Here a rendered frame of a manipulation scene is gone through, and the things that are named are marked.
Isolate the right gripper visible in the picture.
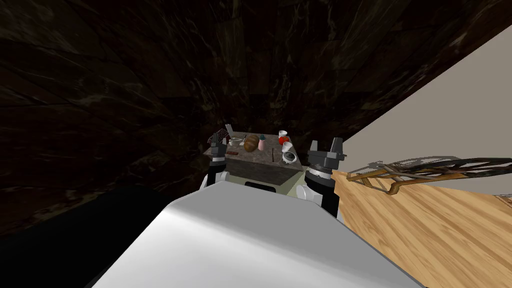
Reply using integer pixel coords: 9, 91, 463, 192
307, 137, 347, 172

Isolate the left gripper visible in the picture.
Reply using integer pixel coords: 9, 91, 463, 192
211, 133, 229, 159

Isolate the brown bread loaf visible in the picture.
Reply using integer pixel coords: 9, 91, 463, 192
243, 135, 261, 153

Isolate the grey marble table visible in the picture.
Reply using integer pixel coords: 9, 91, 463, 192
202, 131, 306, 187

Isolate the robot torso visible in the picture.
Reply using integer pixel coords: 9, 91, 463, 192
91, 180, 426, 288

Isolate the round wicker chair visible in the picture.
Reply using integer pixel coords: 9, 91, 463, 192
346, 156, 512, 196

